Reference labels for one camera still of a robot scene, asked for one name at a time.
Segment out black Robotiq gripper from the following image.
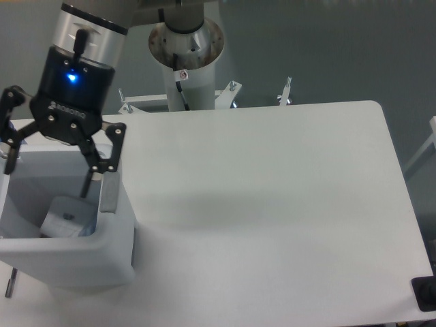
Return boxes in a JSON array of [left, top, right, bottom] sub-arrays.
[[1, 46, 127, 198]]

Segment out black table clamp mount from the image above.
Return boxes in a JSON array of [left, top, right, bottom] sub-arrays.
[[411, 276, 435, 312]]

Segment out crushed clear plastic bottle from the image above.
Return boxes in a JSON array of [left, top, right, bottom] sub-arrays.
[[78, 219, 97, 237]]

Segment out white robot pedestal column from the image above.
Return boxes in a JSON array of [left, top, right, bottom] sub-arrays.
[[149, 18, 224, 112]]

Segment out white frame at right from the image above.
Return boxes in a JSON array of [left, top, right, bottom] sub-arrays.
[[403, 116, 435, 181]]

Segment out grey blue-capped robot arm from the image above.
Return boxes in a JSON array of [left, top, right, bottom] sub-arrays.
[[1, 1, 204, 196]]

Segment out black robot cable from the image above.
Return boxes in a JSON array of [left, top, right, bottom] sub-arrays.
[[172, 53, 191, 112]]

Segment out white plastic trash can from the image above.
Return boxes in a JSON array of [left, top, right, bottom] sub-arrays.
[[1, 144, 136, 287]]

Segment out blue-labelled water bottle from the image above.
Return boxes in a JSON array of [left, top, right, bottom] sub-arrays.
[[8, 121, 27, 144]]

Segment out dark metal tool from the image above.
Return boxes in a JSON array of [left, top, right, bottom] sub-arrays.
[[5, 267, 18, 298]]

